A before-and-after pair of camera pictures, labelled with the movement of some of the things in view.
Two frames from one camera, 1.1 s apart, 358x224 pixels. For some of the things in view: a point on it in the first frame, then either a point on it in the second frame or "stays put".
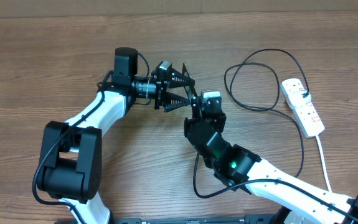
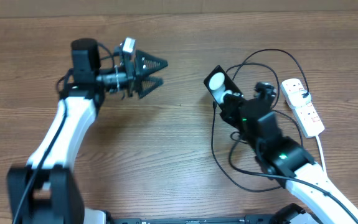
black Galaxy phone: (190, 89) -> (218, 84)
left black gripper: (162, 95) -> (134, 79)
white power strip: (306, 114) stays put
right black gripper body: (221, 121) -> (233, 116)
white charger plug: (296, 99) stays put
